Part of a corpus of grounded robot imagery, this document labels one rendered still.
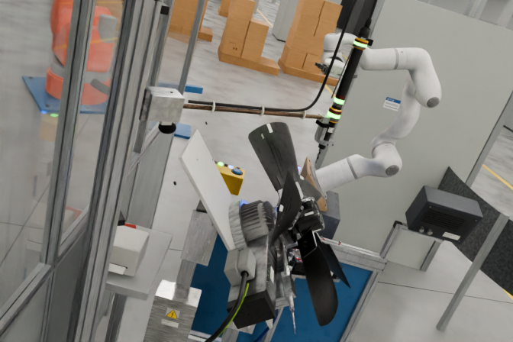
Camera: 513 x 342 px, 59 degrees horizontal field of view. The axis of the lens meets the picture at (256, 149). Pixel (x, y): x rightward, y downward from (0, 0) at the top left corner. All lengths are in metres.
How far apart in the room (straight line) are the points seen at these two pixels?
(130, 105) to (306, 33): 8.60
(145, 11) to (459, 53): 2.75
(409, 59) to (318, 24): 7.71
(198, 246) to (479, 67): 2.59
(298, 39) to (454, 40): 6.39
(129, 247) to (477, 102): 2.78
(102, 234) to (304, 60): 8.70
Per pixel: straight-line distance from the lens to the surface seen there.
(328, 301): 1.50
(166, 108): 1.20
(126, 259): 1.63
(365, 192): 3.74
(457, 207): 2.18
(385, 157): 2.24
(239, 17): 8.98
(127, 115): 1.17
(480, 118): 3.73
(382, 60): 1.98
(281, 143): 1.61
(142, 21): 1.10
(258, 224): 1.56
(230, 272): 1.36
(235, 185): 2.03
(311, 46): 9.76
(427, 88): 2.06
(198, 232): 1.58
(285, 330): 2.54
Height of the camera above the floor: 1.95
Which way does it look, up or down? 22 degrees down
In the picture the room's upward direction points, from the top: 17 degrees clockwise
